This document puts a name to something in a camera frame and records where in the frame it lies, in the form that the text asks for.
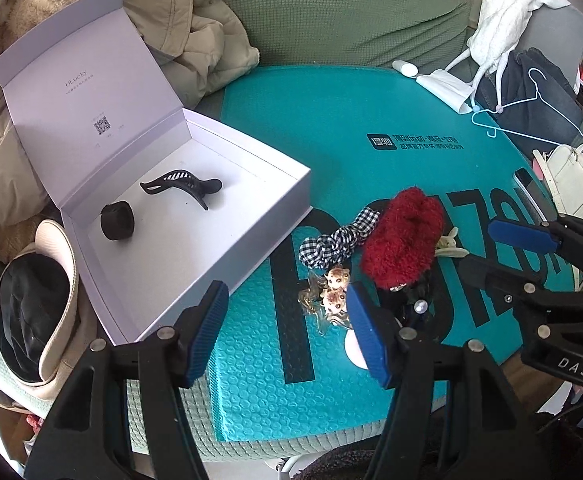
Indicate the small white bottle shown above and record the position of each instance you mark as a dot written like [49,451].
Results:
[405,68]

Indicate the clear star hair clip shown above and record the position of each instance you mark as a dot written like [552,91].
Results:
[311,301]

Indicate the beige hat with black lining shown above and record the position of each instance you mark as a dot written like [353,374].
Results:
[63,350]

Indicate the teal bubble mailer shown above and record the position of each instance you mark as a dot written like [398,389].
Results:
[321,135]

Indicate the smartphone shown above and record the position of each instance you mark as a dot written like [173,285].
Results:
[531,192]

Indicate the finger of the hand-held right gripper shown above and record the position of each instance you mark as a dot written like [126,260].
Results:
[521,235]
[501,280]

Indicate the white handbag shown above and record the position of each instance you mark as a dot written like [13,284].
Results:
[576,180]

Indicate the black white checkered scrunchie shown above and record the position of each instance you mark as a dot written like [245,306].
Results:
[321,250]

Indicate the beige padded jacket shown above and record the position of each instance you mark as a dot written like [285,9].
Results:
[196,35]

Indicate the blue jeans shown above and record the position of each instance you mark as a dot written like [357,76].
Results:
[546,110]

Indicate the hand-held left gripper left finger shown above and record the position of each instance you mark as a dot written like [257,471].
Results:
[206,330]

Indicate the white garment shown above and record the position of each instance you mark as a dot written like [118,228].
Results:
[506,10]

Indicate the light green quilted mat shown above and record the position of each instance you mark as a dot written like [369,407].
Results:
[251,452]

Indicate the red fluffy scrunchie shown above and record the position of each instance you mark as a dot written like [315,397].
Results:
[401,245]

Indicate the grey cushion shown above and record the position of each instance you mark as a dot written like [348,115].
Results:
[566,30]

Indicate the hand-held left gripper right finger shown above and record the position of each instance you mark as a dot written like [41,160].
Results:
[366,325]

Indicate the white round object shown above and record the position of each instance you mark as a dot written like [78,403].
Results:
[355,351]

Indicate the cream hair clip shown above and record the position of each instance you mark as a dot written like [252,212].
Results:
[446,247]

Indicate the white gift box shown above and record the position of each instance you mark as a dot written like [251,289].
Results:
[251,200]

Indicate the black hair claw clip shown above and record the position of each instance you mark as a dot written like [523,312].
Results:
[191,187]

